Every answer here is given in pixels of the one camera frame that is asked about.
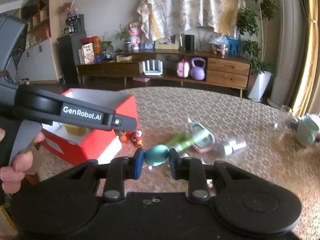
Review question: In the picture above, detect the floral hanging cloth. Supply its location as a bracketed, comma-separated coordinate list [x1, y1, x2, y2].
[137, 0, 245, 41]

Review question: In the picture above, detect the red cardboard box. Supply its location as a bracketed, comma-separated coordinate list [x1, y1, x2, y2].
[41, 88, 138, 165]

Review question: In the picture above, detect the white wifi router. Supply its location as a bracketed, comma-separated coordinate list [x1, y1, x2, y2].
[139, 60, 163, 76]

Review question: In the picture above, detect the pink doll figure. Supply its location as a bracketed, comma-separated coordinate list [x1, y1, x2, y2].
[126, 22, 141, 50]

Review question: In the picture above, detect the clear drinking glass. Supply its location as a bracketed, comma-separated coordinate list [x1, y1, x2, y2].
[274, 105, 293, 129]

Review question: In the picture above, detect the snack package box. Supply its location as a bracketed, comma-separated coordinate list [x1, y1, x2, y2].
[82, 43, 95, 64]

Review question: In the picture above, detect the bag of fruit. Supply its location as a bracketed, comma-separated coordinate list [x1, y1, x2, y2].
[209, 33, 229, 56]

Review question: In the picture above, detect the framed picture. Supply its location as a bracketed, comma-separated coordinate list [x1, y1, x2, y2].
[155, 35, 180, 50]

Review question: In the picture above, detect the black cabinet with coffee machine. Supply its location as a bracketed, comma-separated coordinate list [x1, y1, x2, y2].
[57, 14, 87, 83]

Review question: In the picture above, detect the teal egg-shaped toy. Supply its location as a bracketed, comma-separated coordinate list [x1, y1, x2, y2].
[144, 145, 169, 167]

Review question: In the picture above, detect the pink toy case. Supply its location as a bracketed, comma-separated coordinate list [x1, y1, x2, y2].
[176, 59, 190, 78]

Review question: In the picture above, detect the person left hand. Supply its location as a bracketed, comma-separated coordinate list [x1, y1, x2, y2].
[1, 132, 45, 194]

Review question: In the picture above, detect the potted tree white planter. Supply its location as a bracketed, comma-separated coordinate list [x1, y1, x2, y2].
[236, 0, 278, 102]

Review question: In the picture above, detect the wooden tv console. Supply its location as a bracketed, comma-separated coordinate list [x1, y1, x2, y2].
[76, 49, 251, 96]

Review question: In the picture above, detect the purple kettlebell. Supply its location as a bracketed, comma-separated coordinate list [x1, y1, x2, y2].
[190, 57, 206, 81]

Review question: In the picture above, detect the black cylinder speaker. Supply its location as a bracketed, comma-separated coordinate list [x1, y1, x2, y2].
[184, 35, 195, 51]

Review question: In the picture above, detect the oval clock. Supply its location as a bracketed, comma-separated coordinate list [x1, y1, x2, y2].
[188, 118, 215, 153]

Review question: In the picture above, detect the red crab toy figure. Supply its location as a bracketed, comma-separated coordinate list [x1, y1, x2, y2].
[114, 129, 143, 148]

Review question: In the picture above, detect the yellow curtain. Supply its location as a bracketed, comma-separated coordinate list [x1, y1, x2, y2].
[291, 0, 319, 117]

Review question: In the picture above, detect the green ceramic mug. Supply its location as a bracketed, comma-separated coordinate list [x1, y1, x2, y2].
[296, 116, 319, 147]

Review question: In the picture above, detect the clear bottle silver cap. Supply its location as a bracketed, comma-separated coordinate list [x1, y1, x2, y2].
[217, 137, 247, 157]

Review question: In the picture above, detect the green white spray bottle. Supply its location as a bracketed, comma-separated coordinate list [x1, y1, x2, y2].
[165, 132, 201, 153]

